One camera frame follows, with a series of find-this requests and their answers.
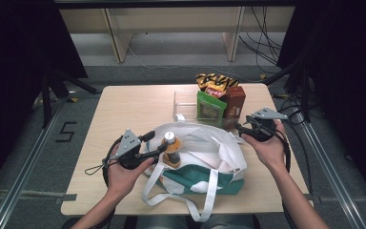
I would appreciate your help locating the orange drink bottle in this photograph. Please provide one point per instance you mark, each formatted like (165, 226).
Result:
(172, 149)

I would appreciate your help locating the beige wooden desk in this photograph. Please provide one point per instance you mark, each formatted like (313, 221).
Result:
(171, 19)

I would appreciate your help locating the black tripod stand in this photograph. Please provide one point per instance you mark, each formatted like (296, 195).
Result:
(305, 95)
(47, 101)

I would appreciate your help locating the person's right hand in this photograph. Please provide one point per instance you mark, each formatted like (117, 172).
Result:
(270, 152)

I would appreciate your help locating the brown carton box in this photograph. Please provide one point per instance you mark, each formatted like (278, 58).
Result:
(235, 103)

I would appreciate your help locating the black yellow chips bag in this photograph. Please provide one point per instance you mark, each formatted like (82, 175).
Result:
(216, 82)

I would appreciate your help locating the clear plastic bin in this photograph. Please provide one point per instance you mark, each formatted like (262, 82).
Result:
(186, 106)

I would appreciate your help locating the dark curtain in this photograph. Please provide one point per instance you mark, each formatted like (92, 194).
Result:
(12, 79)
(352, 79)

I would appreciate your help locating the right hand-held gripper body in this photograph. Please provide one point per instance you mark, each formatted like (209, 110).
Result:
(262, 130)

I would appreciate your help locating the yellow floor tape piece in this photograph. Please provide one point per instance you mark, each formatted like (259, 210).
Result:
(262, 76)
(73, 99)

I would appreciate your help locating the green snack packet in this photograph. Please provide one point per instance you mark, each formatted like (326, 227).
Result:
(210, 108)

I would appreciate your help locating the person's left hand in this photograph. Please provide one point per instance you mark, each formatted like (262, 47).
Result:
(124, 181)

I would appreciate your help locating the white green orange tote bag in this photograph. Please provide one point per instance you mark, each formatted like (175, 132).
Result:
(203, 178)

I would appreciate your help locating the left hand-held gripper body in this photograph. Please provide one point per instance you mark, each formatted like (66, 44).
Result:
(128, 149)

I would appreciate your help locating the aluminium floor rail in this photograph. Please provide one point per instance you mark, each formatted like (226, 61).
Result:
(333, 181)
(22, 175)

